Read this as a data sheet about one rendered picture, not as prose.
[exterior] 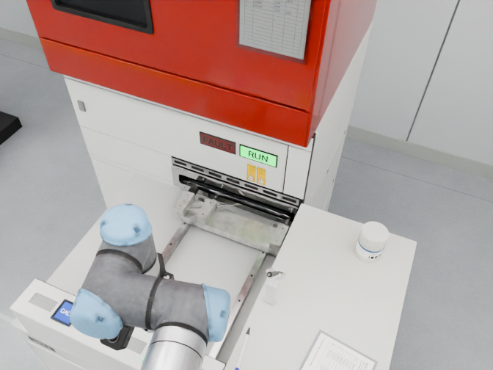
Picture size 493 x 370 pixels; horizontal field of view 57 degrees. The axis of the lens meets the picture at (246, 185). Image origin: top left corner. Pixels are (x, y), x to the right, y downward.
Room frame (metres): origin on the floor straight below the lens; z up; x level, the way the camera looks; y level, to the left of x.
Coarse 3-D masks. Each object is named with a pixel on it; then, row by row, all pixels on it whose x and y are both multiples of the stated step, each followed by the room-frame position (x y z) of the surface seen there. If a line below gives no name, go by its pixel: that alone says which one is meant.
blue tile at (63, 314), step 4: (64, 304) 0.54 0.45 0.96; (68, 304) 0.54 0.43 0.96; (60, 308) 0.52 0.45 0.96; (64, 308) 0.53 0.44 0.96; (68, 308) 0.53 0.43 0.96; (60, 312) 0.52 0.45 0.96; (64, 312) 0.52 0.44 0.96; (68, 312) 0.52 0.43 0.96; (56, 316) 0.50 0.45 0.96; (60, 316) 0.50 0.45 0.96; (64, 316) 0.50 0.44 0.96; (68, 316) 0.50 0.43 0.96; (60, 320) 0.49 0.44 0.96; (64, 320) 0.49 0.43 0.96; (68, 320) 0.49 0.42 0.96
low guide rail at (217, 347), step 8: (264, 256) 0.77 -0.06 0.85; (256, 264) 0.74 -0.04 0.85; (256, 272) 0.71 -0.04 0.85; (248, 280) 0.69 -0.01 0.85; (248, 288) 0.66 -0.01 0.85; (240, 296) 0.64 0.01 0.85; (240, 304) 0.61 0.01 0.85; (232, 312) 0.59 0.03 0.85; (232, 320) 0.56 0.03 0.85; (224, 336) 0.52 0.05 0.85; (216, 344) 0.49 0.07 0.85; (216, 352) 0.47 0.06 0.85
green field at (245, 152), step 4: (244, 148) 0.96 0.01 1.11; (248, 148) 0.96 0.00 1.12; (244, 152) 0.96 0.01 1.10; (248, 152) 0.96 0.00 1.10; (252, 152) 0.95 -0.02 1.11; (256, 152) 0.95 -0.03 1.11; (260, 152) 0.94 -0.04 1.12; (244, 156) 0.96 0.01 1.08; (248, 156) 0.96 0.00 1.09; (252, 156) 0.95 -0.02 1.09; (256, 156) 0.95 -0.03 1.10; (260, 156) 0.94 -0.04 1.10; (264, 156) 0.94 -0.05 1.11; (268, 156) 0.93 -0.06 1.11; (272, 156) 0.93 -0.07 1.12; (256, 160) 0.95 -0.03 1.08; (260, 160) 0.94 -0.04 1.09; (264, 160) 0.94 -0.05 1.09; (268, 160) 0.93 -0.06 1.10; (272, 160) 0.93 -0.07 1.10; (272, 164) 0.93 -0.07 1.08
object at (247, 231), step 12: (192, 204) 0.94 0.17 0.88; (180, 216) 0.89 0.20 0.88; (192, 216) 0.89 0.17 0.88; (216, 216) 0.90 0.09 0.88; (228, 216) 0.90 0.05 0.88; (240, 216) 0.90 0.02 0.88; (204, 228) 0.86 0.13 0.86; (216, 228) 0.85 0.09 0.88; (228, 228) 0.85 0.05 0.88; (240, 228) 0.85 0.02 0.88; (252, 228) 0.85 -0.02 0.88; (264, 228) 0.85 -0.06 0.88; (276, 228) 0.85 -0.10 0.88; (240, 240) 0.82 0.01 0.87; (252, 240) 0.81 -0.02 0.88; (264, 240) 0.81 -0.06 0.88; (276, 252) 0.77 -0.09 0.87
